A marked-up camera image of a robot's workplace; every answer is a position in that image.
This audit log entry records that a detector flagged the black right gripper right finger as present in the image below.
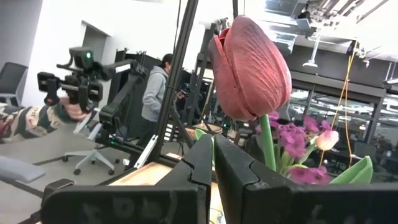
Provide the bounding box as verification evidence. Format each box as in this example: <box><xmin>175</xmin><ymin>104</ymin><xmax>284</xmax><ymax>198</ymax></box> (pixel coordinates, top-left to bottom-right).
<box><xmin>214</xmin><ymin>134</ymin><xmax>398</xmax><ymax>224</ymax></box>

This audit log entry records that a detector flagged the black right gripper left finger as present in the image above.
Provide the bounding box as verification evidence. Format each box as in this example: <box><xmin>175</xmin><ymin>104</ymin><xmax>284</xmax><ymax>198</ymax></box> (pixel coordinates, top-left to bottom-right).
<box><xmin>42</xmin><ymin>133</ymin><xmax>214</xmax><ymax>224</ymax></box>

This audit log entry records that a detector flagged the purple artificial flower bunch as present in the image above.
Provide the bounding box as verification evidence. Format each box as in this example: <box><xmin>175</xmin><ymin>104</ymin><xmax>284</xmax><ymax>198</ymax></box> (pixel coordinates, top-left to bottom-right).
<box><xmin>254</xmin><ymin>111</ymin><xmax>333</xmax><ymax>185</ymax></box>

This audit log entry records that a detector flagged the pink artificial tulip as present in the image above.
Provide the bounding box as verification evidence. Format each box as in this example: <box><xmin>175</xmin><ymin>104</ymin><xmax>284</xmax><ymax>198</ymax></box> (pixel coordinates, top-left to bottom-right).
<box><xmin>315</xmin><ymin>129</ymin><xmax>340</xmax><ymax>152</ymax></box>

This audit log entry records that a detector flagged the dark red artificial tulip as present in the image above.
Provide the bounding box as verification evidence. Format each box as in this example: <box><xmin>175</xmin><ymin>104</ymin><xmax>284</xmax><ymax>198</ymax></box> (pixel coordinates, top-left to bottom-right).
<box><xmin>195</xmin><ymin>14</ymin><xmax>374</xmax><ymax>185</ymax></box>

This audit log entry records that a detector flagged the person's forearm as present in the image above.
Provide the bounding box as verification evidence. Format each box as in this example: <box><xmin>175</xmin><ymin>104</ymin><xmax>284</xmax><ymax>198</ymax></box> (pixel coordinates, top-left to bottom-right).
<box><xmin>0</xmin><ymin>104</ymin><xmax>74</xmax><ymax>144</ymax></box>

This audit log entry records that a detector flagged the white office chair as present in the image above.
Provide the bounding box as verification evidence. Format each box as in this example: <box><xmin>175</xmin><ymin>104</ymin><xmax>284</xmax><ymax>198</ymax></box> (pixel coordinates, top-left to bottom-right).
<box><xmin>62</xmin><ymin>107</ymin><xmax>116</xmax><ymax>177</ymax></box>

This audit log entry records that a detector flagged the person's hand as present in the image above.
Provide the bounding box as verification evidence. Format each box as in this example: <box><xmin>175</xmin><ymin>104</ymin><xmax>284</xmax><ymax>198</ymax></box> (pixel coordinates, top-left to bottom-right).
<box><xmin>58</xmin><ymin>96</ymin><xmax>93</xmax><ymax>122</ymax></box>

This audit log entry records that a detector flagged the grey padded seat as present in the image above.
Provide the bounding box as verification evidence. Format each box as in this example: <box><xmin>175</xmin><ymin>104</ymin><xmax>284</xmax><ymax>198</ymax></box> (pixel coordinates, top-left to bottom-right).
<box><xmin>0</xmin><ymin>154</ymin><xmax>47</xmax><ymax>184</ymax></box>

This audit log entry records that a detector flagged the person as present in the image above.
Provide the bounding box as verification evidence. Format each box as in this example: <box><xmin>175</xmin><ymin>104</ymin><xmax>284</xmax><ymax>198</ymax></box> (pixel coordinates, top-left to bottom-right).
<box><xmin>141</xmin><ymin>53</ymin><xmax>187</xmax><ymax>149</ymax></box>

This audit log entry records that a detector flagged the black metal background rack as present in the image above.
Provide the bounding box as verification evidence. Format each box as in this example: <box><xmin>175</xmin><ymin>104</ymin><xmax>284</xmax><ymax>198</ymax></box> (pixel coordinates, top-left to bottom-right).
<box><xmin>287</xmin><ymin>70</ymin><xmax>398</xmax><ymax>147</ymax></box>

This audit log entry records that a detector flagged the white ceiling lamp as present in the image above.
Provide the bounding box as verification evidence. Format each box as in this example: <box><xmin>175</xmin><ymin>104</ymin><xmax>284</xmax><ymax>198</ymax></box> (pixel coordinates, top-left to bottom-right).
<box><xmin>302</xmin><ymin>32</ymin><xmax>323</xmax><ymax>68</ymax></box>

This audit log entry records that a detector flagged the dark grey office chair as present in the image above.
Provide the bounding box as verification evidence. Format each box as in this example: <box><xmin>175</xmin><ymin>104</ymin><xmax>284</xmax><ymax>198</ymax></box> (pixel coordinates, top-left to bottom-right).
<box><xmin>0</xmin><ymin>62</ymin><xmax>29</xmax><ymax>108</ymax></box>

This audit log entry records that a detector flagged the black aluminium rig frame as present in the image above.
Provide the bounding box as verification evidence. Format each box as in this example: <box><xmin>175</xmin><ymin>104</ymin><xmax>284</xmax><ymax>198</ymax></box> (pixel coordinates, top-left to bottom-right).
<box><xmin>149</xmin><ymin>0</ymin><xmax>239</xmax><ymax>166</ymax></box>

